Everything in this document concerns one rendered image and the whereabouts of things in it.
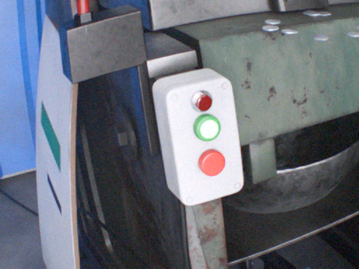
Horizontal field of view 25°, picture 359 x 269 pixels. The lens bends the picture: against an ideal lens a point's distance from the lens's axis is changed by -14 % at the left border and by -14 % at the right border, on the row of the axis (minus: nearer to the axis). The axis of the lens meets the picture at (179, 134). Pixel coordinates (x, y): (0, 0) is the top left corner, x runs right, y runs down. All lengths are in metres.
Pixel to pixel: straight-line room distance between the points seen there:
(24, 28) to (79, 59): 1.38
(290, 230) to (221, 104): 0.38
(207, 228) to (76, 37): 0.28
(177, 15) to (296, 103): 0.19
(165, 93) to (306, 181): 0.39
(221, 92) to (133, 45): 0.12
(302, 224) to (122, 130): 0.31
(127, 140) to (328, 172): 0.31
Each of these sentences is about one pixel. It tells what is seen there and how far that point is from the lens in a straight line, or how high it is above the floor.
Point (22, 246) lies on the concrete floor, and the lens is 2.09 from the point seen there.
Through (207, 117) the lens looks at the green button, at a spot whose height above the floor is 0.59.
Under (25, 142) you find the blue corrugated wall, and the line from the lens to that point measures 2.50.
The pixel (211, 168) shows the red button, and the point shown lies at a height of 0.54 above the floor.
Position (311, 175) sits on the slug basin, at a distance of 1.30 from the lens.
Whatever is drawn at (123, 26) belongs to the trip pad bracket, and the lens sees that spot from 1.03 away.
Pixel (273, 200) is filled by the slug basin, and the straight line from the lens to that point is 1.32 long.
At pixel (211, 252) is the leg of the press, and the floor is 0.40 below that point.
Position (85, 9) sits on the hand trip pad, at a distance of 1.03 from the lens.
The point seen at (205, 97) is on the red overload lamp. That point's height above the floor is 0.61.
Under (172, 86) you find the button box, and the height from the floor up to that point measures 0.63.
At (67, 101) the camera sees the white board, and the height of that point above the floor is 0.51.
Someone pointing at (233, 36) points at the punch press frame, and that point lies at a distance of 1.10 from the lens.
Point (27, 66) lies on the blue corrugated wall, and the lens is 2.42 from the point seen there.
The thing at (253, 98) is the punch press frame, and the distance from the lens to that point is 1.13.
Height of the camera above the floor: 0.92
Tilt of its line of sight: 20 degrees down
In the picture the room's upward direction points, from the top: 9 degrees counter-clockwise
